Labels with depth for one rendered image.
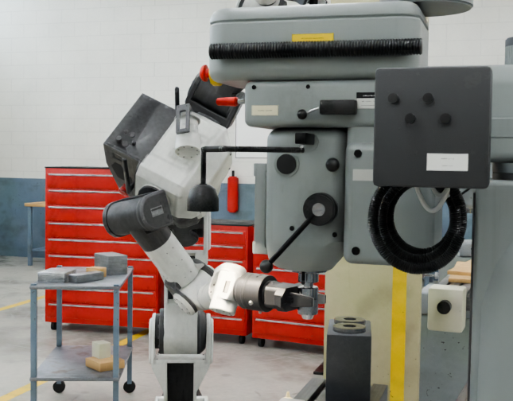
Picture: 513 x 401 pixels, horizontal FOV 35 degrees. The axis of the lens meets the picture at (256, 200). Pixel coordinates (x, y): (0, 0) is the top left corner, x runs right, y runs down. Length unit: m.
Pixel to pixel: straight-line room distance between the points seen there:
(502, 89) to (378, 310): 2.06
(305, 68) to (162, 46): 10.19
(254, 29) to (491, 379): 0.87
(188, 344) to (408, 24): 1.28
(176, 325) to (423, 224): 1.07
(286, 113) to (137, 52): 10.35
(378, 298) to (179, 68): 8.49
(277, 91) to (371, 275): 1.95
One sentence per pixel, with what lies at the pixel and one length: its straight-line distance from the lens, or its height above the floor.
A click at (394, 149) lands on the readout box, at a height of 1.58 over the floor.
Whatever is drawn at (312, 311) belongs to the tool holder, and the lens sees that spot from 1.88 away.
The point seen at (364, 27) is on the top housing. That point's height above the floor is 1.83.
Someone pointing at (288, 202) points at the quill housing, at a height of 1.47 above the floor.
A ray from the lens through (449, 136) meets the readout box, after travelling 1.46.
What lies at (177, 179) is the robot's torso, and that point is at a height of 1.50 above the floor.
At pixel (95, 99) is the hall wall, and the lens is 12.30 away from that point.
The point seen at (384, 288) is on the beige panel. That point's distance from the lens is 3.62.
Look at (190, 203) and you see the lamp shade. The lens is 1.84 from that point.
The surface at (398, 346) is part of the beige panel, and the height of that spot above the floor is 0.75.
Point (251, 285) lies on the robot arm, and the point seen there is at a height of 1.26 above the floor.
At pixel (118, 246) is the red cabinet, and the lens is 7.17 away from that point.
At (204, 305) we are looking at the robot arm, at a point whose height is 1.17.
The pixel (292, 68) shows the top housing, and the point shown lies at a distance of 1.76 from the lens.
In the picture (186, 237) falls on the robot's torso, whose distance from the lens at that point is 2.55.
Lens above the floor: 1.56
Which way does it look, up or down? 3 degrees down
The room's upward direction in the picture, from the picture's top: 1 degrees clockwise
